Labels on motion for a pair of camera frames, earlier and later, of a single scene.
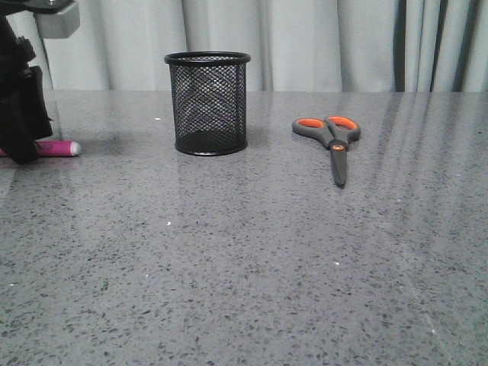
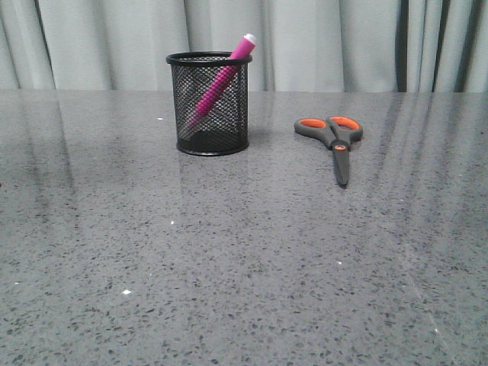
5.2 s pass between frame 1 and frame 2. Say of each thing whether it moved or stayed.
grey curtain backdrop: stayed
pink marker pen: moved
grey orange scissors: stayed
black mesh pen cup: stayed
